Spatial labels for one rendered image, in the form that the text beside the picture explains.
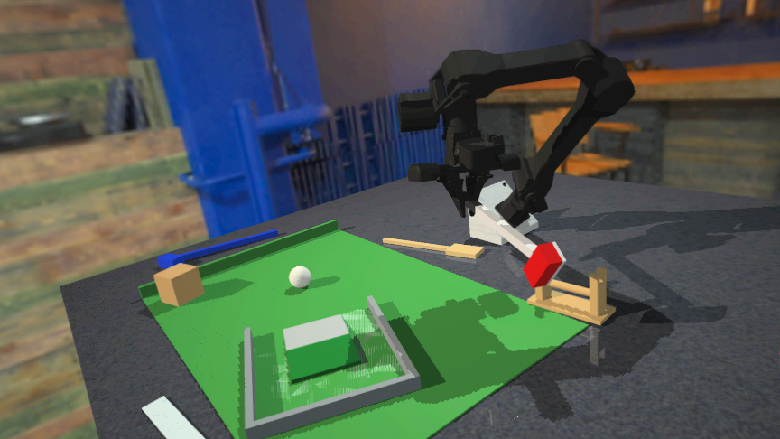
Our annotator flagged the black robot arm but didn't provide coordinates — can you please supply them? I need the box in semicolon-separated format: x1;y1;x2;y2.
397;39;635;228

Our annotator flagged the tan cube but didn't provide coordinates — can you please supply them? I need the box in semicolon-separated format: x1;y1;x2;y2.
153;263;205;307

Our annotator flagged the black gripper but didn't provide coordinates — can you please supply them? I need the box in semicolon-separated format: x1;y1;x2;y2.
408;125;520;218

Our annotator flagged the red putter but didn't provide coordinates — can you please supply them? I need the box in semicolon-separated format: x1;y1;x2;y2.
463;191;566;288

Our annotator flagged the white golf ball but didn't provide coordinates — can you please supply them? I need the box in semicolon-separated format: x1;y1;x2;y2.
289;266;311;288

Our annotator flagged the green flat mat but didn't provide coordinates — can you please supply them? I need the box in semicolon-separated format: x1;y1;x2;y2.
142;229;589;439

